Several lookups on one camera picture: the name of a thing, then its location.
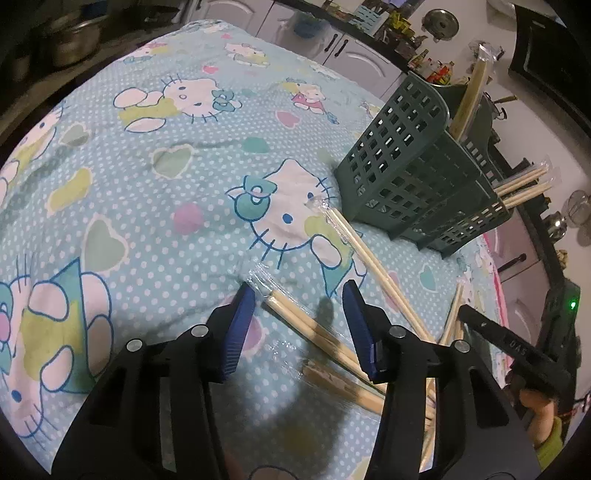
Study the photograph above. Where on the green plastic utensil basket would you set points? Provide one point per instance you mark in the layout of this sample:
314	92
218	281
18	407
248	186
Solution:
392	175

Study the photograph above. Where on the blue knife block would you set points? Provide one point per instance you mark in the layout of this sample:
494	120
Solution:
367	16

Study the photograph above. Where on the hanging steel pot lid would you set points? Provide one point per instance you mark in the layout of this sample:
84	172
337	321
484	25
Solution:
441	24

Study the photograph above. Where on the steel cooking pot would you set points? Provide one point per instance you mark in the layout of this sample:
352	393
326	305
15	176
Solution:
76	41

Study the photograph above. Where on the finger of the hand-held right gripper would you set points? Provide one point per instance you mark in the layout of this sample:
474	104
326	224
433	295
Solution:
482	325

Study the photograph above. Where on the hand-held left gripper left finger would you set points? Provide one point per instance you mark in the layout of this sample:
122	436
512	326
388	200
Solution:
240	323

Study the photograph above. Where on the person's right hand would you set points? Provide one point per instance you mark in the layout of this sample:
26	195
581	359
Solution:
538	413

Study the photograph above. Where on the white lower kitchen cabinets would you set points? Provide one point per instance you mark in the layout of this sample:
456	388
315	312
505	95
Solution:
360	60

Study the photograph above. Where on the cluster of sauce bottles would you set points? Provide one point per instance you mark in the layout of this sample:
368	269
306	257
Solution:
431	69

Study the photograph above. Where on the chopstick pair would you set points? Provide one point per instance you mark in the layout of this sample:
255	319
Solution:
521	180
295	318
475	87
526	196

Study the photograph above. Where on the steel jug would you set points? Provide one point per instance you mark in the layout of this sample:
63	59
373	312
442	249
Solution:
556	224

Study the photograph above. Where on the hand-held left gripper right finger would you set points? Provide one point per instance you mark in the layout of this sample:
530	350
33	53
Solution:
360	332

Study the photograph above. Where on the black range hood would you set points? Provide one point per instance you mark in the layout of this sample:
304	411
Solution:
545	60

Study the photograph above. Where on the person's right forearm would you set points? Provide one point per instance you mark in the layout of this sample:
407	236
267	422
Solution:
551	438

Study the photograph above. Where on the blue plastic bag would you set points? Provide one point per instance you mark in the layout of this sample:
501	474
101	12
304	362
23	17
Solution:
311	24

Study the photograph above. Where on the bunch of wooden chopsticks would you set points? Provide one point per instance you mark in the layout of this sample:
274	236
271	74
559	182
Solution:
364	258

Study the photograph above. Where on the cartoon cat printed blanket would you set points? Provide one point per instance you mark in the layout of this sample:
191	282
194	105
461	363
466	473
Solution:
138	207

